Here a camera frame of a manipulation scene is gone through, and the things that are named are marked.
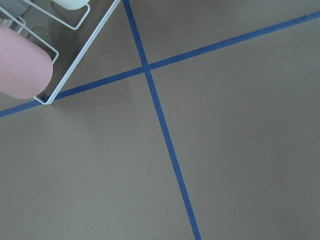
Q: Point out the pink cup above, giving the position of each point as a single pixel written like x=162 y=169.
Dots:
x=25 y=68

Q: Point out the pale green cup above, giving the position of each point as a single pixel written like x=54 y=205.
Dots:
x=71 y=4

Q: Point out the grey cup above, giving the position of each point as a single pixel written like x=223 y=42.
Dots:
x=14 y=7

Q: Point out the white wire cup rack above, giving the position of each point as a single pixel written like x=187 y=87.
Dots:
x=65 y=35

